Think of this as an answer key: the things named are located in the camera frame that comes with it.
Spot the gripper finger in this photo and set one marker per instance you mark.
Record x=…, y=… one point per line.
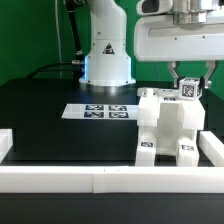
x=173, y=69
x=211, y=68

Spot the white chair back frame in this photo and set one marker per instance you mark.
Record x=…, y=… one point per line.
x=163, y=107

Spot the white marker base plate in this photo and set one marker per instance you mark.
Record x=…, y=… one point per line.
x=100, y=112

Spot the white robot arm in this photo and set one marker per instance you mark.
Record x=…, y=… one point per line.
x=107, y=64

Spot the white left fence bar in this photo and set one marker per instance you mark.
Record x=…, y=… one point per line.
x=6, y=142

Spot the white right fence bar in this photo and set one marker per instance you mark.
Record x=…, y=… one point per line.
x=212, y=147

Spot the white front fence bar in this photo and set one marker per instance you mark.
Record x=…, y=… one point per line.
x=62, y=179

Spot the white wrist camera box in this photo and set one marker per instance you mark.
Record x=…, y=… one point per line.
x=153, y=7

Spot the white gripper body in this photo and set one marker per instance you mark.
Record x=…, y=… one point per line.
x=156, y=38

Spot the white chair seat part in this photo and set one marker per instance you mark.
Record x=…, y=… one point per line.
x=166, y=138

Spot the white fence bar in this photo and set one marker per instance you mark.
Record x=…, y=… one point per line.
x=212, y=147
x=6, y=142
x=62, y=179

